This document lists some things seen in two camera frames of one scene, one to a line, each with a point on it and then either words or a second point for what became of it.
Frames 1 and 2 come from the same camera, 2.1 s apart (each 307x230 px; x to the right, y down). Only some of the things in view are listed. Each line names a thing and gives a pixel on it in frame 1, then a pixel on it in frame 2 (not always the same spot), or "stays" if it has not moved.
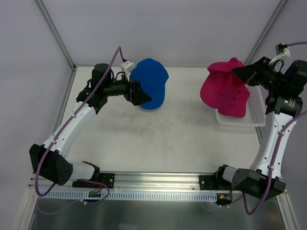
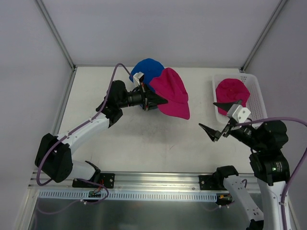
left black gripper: x=133 y=92 to x=146 y=98
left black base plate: x=107 y=178 stays
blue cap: x=152 y=75 stays
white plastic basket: x=255 y=110 stays
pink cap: x=223 y=88 to x=169 y=85
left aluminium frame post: x=55 y=33 stays
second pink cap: x=235 y=106 stays
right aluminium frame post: x=281 y=4 stays
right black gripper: x=260 y=71 to x=227 y=127
